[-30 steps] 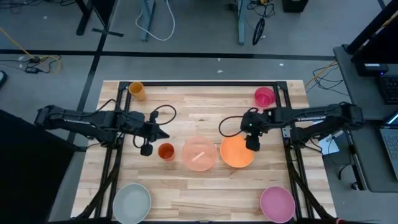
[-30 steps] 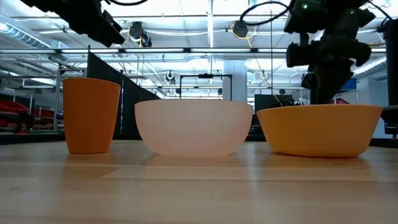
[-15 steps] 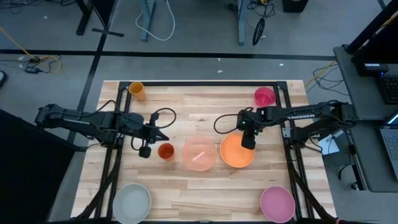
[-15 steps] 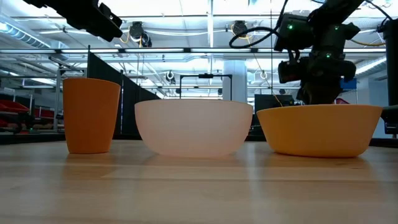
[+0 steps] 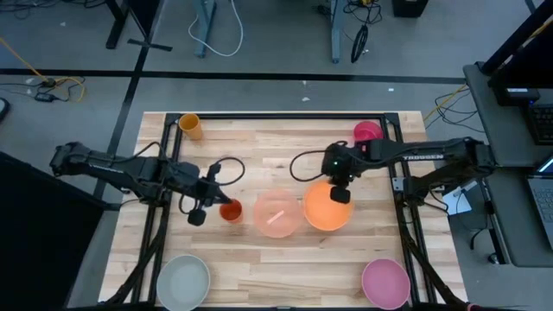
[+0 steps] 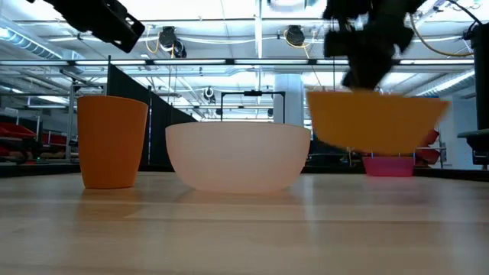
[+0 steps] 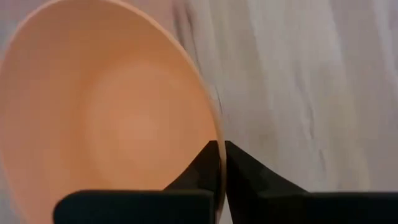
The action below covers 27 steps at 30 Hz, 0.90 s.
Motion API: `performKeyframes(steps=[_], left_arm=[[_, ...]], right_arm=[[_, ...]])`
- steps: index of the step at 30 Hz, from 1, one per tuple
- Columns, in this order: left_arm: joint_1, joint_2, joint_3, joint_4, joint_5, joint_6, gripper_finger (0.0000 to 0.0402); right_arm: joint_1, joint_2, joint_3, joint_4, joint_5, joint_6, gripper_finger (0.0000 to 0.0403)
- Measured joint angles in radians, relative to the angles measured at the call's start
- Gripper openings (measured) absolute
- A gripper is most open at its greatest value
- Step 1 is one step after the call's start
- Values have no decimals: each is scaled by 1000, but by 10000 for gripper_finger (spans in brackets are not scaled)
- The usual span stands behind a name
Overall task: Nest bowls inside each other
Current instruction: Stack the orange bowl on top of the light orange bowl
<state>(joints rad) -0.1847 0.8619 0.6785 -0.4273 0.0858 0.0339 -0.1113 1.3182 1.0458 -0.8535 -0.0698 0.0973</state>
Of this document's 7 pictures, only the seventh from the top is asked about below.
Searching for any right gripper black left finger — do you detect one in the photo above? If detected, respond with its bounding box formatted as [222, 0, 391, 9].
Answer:
[53, 139, 223, 224]

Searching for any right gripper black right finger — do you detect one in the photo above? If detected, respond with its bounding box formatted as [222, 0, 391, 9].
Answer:
[224, 140, 398, 224]

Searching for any peach plastic bowl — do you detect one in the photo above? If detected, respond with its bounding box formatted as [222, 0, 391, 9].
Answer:
[0, 0, 227, 224]

